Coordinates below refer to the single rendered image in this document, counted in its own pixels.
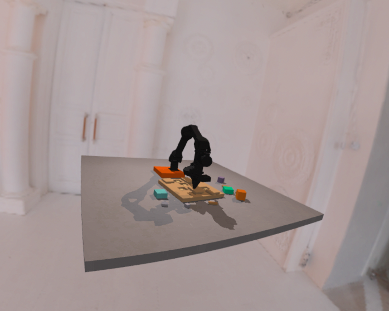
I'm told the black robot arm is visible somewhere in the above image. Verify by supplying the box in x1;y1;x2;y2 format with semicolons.
168;124;212;176

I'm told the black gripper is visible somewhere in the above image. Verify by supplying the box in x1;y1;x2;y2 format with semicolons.
190;161;211;189

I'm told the green square block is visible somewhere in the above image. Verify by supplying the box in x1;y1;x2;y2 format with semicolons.
222;186;234;194

